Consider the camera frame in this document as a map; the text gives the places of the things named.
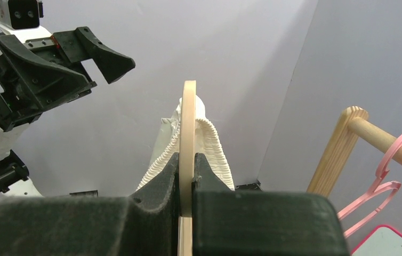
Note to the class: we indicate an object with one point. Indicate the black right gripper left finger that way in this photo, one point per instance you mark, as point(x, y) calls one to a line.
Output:
point(144, 223)

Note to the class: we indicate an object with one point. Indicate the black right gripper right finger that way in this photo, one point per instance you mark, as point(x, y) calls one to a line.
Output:
point(253, 222)

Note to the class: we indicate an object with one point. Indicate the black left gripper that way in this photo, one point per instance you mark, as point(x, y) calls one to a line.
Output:
point(44, 73)

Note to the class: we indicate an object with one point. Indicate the white shorts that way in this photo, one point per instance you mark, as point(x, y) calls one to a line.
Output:
point(207, 142)

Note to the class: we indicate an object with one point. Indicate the beige wooden hanger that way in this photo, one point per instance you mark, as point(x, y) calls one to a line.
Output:
point(186, 165)

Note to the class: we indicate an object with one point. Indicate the pink hanger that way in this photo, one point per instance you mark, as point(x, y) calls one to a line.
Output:
point(376, 188)

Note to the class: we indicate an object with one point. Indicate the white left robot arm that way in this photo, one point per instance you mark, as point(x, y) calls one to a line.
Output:
point(14, 175)

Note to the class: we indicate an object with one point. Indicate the wooden clothes rack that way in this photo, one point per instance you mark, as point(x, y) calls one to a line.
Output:
point(343, 146)

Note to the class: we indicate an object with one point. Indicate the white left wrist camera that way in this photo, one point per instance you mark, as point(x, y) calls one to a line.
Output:
point(21, 18)

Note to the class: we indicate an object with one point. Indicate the whiteboard with pink frame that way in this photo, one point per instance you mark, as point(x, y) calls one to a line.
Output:
point(382, 240)

